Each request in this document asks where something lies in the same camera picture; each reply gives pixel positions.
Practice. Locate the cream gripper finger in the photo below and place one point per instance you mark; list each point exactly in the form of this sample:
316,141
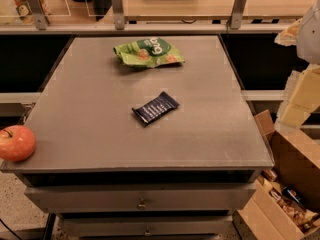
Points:
288,37
301,97

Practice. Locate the dark blue rxbar wrapper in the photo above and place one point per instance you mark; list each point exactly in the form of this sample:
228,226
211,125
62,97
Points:
156,108

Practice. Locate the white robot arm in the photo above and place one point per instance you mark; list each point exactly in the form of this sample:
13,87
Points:
308,40

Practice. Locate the green rice chip bag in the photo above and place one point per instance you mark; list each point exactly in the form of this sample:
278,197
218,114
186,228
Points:
148,53

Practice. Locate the orange snack bag behind glass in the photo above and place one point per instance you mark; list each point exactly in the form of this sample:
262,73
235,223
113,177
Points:
23,10

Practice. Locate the snack packets in box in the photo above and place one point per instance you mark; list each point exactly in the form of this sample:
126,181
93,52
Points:
289,202

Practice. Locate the open cardboard box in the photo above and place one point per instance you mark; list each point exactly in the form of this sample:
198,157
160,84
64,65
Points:
297,164

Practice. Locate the upper grey drawer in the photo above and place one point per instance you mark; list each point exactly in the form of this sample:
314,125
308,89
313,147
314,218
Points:
140,198

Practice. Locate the grey drawer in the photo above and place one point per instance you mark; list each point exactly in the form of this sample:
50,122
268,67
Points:
140,198
145,226

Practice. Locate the lower grey drawer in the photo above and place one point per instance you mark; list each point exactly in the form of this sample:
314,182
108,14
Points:
145,226

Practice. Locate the red apple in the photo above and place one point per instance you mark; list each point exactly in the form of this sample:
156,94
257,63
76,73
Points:
17,143

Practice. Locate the right metal bracket post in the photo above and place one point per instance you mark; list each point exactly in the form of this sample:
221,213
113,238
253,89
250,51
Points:
237,14

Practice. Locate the metal bracket post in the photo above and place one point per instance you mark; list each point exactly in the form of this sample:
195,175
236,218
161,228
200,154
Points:
40,20
118,14
237,14

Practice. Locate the middle metal bracket post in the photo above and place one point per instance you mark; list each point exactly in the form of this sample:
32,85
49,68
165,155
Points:
118,14

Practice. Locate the left metal bracket post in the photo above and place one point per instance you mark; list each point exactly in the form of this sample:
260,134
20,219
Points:
40,20

